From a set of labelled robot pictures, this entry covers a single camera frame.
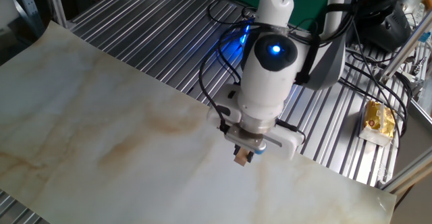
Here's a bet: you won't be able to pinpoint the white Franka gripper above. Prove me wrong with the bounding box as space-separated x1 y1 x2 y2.
206 84 304 163

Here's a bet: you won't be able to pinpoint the small wooden cube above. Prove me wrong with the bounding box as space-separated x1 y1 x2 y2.
234 149 250 167

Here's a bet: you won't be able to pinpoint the marble pattern table mat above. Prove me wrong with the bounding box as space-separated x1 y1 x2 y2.
0 20 398 224

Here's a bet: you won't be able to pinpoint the yellow snack packet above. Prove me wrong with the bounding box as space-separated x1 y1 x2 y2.
358 100 396 148

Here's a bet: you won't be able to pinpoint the green board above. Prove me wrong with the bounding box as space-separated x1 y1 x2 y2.
212 0 330 32

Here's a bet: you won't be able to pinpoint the black steering wheel base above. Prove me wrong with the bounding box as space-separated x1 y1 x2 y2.
350 1 412 53

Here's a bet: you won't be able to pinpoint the blue slotted shelf upright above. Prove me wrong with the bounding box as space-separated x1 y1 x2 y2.
13 0 45 36

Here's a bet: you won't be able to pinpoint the grey wrist camera blue caps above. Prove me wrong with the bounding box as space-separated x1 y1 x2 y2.
223 124 267 156

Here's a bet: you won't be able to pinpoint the black cable strapped along arm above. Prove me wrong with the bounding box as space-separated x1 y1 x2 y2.
198 1 357 134

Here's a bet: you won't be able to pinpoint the looped black base cable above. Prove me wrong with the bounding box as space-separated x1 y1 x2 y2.
207 0 259 28

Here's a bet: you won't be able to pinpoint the thin black cable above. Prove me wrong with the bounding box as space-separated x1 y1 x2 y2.
350 18 403 144

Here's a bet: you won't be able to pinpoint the aluminium profile rail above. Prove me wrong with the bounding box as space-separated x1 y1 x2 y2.
377 146 432 195

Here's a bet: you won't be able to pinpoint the aluminium profile post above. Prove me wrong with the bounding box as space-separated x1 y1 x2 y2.
379 11 432 83
43 0 69 30

